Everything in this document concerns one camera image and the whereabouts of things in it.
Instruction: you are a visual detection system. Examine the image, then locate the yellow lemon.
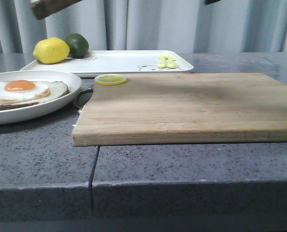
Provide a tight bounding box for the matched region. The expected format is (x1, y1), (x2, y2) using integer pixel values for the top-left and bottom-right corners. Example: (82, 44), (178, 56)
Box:
(33, 37), (70, 64)

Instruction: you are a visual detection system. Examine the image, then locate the light yellow plastic knife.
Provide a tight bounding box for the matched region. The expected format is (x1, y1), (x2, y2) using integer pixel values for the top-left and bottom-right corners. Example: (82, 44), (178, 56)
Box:
(165, 55), (177, 69)

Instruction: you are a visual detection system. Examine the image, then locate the white round plate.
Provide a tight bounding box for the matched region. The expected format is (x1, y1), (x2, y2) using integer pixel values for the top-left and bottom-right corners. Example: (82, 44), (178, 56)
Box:
(0, 70), (82, 125)

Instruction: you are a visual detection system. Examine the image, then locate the lemon slice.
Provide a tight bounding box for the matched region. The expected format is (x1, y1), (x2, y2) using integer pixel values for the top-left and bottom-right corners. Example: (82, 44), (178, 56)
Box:
(94, 74), (128, 86)

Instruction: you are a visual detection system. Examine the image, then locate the grey curtain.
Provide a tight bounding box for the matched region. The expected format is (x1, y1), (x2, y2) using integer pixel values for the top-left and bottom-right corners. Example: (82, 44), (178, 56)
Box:
(0, 0), (287, 53)

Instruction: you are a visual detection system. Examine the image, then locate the wooden cutting board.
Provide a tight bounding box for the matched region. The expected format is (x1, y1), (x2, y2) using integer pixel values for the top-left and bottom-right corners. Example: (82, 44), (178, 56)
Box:
(72, 73), (287, 146)

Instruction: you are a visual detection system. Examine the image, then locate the bottom bread slice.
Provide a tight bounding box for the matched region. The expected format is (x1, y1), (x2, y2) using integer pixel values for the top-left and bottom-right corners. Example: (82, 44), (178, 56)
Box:
(0, 81), (69, 111)

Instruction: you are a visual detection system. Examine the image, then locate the green lime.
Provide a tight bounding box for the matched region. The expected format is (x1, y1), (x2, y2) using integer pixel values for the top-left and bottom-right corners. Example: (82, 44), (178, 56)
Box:
(65, 33), (89, 58)

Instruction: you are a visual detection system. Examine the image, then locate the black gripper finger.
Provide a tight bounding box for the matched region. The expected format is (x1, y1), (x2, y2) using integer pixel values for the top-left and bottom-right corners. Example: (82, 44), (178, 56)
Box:
(204, 0), (220, 5)

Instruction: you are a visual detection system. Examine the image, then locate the white rectangular tray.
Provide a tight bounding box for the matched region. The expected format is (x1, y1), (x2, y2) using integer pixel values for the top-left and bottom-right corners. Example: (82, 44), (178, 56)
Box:
(21, 50), (194, 77)

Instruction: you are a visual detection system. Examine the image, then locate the white bread slice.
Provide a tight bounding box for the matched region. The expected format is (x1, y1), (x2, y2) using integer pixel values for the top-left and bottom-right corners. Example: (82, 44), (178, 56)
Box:
(30, 0), (81, 20)

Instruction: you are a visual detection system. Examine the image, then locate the fried egg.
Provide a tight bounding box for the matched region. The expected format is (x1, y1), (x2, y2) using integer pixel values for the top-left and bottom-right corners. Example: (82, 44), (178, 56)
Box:
(0, 80), (49, 104)

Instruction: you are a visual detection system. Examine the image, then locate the light yellow plastic fork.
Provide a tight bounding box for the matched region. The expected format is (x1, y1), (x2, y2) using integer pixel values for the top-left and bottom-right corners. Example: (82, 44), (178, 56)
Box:
(157, 55), (167, 69)

